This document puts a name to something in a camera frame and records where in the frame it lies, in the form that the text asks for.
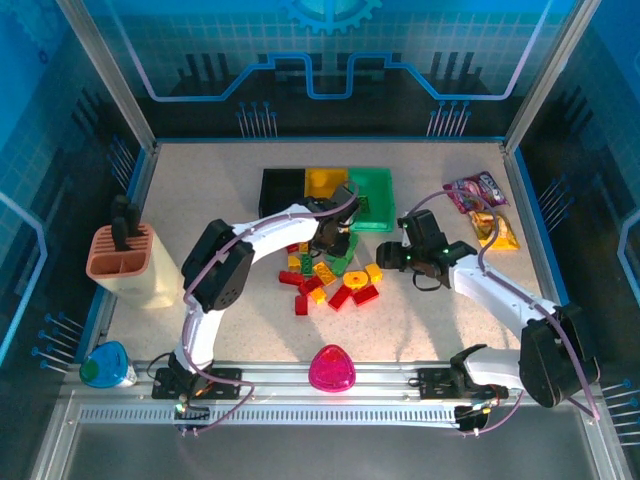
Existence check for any grey slotted cable duct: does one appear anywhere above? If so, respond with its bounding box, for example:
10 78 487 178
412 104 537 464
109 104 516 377
78 403 464 427

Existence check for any yellow plastic container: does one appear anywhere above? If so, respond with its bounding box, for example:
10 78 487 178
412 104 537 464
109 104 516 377
303 168 350 201

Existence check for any black plastic container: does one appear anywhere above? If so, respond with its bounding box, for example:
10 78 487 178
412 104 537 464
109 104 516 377
258 168 307 220

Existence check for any yellow snack bag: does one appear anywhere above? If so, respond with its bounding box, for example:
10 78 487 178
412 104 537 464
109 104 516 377
469 209 521 252

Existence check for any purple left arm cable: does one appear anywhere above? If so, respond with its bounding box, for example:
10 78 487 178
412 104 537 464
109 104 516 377
179 179 361 436

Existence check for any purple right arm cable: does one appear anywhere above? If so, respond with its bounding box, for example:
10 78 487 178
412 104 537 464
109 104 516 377
409 189 601 436

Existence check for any magenta plastic dome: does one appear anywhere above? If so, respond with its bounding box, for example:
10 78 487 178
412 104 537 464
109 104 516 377
308 343 357 394

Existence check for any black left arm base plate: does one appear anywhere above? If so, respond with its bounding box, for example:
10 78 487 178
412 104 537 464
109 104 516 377
151 367 244 401

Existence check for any cream knife block terracotta top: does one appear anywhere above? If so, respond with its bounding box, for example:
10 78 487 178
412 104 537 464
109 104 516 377
85 223 181 310

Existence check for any aluminium front frame rail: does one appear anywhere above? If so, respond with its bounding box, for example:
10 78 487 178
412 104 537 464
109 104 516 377
62 360 609 401

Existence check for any aluminium side frame rail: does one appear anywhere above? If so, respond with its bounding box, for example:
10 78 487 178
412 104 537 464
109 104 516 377
74 142 161 366
502 142 576 364

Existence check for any green plastic container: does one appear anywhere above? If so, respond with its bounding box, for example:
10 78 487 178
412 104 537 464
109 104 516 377
347 167 396 235

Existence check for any blue plastic dome green spot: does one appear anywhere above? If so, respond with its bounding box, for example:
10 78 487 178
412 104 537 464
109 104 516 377
79 340 139 390

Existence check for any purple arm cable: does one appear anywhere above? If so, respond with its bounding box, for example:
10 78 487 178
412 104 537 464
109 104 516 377
409 189 601 436
179 179 361 436

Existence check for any purple candy bag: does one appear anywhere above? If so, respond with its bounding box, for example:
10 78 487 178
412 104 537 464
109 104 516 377
442 171 510 215

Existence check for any small electronics board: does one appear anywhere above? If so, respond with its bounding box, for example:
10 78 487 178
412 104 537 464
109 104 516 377
173 402 211 426

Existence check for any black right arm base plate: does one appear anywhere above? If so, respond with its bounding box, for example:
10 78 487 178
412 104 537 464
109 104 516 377
417 367 509 401

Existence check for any aluminium frame post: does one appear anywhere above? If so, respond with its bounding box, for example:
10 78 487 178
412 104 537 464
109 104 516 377
502 0 604 154
57 0 160 154

